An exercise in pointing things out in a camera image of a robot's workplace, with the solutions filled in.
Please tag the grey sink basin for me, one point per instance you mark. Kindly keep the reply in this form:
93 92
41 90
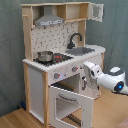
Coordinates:
79 51

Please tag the black stovetop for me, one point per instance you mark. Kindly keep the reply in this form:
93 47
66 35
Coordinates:
57 58

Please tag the grey fridge door handle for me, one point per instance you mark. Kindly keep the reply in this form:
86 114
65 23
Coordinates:
84 83

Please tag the red stove knob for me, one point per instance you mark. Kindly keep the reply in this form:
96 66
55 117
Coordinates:
56 75
74 69

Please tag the grey range hood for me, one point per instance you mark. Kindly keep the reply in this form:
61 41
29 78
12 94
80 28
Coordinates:
48 18

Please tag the white microwave door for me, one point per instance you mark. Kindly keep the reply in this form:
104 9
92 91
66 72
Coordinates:
97 11

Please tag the right red stove knob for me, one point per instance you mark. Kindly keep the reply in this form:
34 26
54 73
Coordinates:
74 69

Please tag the left red stove knob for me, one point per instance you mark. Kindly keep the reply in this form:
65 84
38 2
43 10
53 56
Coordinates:
56 75

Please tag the wooden toy kitchen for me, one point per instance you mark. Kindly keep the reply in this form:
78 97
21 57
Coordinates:
57 38

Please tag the silver cooking pot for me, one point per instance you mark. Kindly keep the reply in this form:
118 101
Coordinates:
45 56

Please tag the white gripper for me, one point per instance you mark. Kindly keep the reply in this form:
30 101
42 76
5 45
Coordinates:
92 71

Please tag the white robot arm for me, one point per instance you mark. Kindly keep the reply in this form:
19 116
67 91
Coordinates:
114 81

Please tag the white oven door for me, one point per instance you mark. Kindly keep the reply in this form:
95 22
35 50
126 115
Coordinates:
62 103

